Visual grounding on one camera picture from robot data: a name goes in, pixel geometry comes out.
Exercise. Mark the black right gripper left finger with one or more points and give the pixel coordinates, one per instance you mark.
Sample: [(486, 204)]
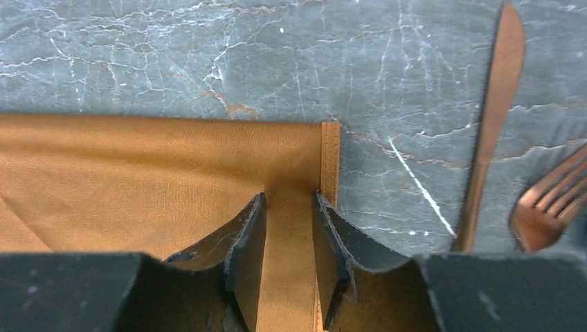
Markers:
[(212, 285)]

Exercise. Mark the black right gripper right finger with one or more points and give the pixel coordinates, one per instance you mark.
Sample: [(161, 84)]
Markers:
[(365, 286)]

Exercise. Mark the orange cloth napkin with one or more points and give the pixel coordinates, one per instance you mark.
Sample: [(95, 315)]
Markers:
[(157, 185)]

